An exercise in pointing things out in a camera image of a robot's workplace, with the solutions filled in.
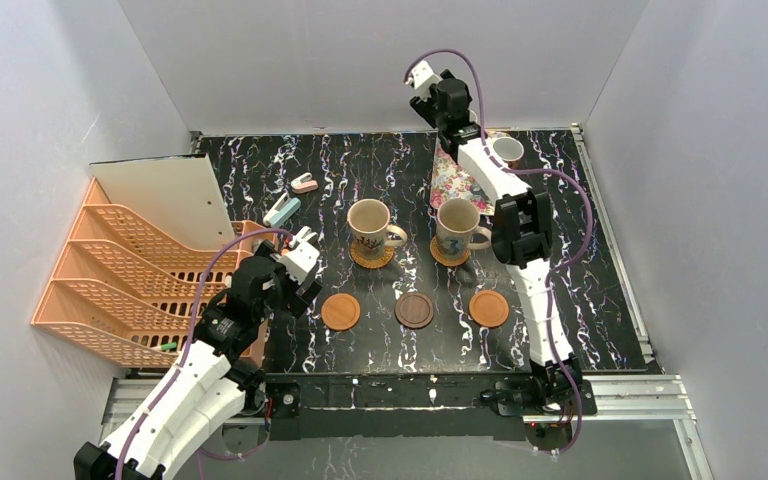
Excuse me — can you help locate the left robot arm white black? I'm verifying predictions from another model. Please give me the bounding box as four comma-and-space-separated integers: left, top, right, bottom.
73, 236, 322, 479

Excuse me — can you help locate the tall beige mug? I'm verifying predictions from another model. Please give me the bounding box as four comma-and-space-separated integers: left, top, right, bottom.
435, 198, 492, 257

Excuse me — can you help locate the blue white stapler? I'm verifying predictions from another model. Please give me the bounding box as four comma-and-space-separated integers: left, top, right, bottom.
263, 192, 301, 228

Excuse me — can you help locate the purple cable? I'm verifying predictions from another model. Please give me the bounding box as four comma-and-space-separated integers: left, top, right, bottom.
113, 228, 293, 480
403, 48, 596, 458

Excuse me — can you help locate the pink floral mug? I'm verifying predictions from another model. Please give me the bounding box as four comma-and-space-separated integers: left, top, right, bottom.
490, 136, 524, 169

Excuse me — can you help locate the light wooden coaster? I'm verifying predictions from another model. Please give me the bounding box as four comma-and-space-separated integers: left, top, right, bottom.
321, 293, 361, 331
468, 290, 510, 329

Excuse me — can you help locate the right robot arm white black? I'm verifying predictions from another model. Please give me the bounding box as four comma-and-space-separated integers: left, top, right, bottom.
405, 61, 583, 408

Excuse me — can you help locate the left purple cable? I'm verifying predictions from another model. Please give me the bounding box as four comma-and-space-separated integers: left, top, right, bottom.
113, 228, 293, 480

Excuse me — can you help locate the white folder board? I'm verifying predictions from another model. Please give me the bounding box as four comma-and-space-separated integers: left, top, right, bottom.
89, 154, 236, 250

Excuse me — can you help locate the dark walnut wooden coaster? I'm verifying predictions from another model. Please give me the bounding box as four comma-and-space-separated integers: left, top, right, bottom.
395, 292, 435, 329

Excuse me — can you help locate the pink mini stapler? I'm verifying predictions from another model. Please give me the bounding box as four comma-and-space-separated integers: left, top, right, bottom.
290, 172, 319, 194

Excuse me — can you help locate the woven rattan coaster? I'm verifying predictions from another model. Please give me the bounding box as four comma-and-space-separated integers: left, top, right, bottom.
429, 236, 471, 268
350, 240, 395, 270

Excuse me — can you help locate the floral tray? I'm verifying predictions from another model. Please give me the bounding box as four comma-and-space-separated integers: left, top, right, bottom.
429, 140, 494, 216

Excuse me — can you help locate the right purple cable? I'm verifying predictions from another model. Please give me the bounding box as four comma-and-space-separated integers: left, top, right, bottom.
403, 48, 596, 458

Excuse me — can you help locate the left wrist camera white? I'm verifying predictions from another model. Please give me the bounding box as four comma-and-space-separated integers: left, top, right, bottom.
278, 241, 320, 285

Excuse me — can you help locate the orange mesh file rack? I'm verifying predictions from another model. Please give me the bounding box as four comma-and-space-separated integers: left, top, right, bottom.
31, 181, 242, 368

